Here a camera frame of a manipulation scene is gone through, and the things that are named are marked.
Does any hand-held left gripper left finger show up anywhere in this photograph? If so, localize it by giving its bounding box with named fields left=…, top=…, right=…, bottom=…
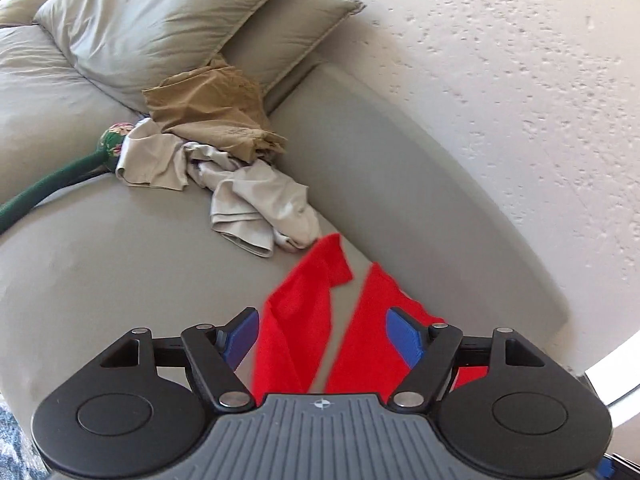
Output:
left=100, top=308, right=261, bottom=409

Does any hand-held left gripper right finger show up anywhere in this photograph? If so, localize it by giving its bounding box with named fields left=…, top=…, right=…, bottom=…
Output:
left=386, top=308, right=546, bottom=409

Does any blue patterned rug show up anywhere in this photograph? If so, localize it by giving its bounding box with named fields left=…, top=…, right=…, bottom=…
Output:
left=0, top=400, right=38, bottom=480

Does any light grey crumpled garment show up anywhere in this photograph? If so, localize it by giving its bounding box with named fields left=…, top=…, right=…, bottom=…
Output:
left=115, top=119, right=321, bottom=259

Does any grey-green pillow with piped edge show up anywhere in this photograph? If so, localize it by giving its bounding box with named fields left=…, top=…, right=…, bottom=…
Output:
left=220, top=0, right=366, bottom=98

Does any large grey-green pillow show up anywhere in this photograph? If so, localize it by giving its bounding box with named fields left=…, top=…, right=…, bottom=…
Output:
left=32, top=0, right=296, bottom=113

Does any green strap with floral ball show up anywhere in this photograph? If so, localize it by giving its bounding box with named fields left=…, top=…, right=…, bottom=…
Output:
left=0, top=121, right=138, bottom=235

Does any grey-green bolster cushion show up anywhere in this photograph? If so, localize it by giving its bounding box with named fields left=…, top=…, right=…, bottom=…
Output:
left=0, top=0, right=146, bottom=201

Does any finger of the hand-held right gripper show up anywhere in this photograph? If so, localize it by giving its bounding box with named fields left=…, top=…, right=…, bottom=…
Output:
left=596, top=454, right=640, bottom=480

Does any tan crumpled garment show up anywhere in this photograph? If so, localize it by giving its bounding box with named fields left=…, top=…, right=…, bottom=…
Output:
left=141, top=57, right=288, bottom=163

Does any red shirt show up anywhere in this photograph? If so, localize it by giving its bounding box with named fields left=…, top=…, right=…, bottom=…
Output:
left=250, top=233, right=488, bottom=401

